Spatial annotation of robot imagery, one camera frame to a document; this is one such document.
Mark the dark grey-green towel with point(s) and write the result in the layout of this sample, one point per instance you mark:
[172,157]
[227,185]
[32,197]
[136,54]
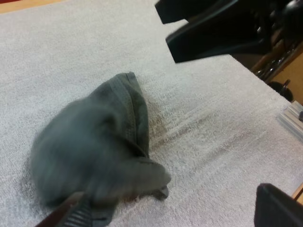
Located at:
[94,142]

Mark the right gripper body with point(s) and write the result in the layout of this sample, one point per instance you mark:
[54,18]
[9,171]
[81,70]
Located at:
[284,14]

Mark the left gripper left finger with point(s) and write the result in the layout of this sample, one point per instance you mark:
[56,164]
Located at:
[73,212]

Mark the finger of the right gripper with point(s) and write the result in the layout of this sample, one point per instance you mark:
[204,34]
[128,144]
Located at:
[213,37]
[187,9]

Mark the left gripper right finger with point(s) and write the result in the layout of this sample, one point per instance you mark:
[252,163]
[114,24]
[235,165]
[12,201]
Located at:
[277,208]

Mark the ribbed aluminium rail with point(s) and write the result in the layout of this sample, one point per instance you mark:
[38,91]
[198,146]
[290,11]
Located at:
[292,118]

